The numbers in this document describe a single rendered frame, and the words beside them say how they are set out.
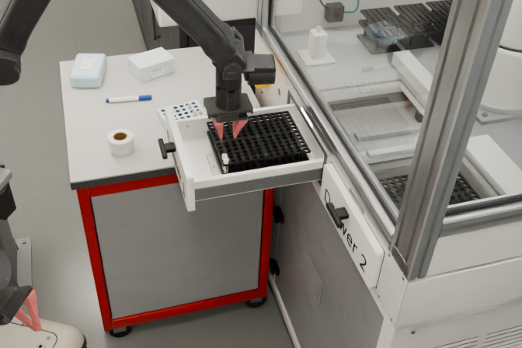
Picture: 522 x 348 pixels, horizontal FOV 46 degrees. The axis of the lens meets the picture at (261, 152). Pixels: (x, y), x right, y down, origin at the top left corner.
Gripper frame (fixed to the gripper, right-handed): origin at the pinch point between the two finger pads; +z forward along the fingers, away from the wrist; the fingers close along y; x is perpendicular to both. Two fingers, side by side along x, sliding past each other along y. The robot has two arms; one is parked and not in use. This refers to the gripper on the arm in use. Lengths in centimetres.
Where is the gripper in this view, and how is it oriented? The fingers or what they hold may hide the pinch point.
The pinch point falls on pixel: (227, 135)
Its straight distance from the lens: 144.8
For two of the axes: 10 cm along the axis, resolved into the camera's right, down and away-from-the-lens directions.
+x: 2.6, 6.3, -7.3
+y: -9.6, 1.4, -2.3
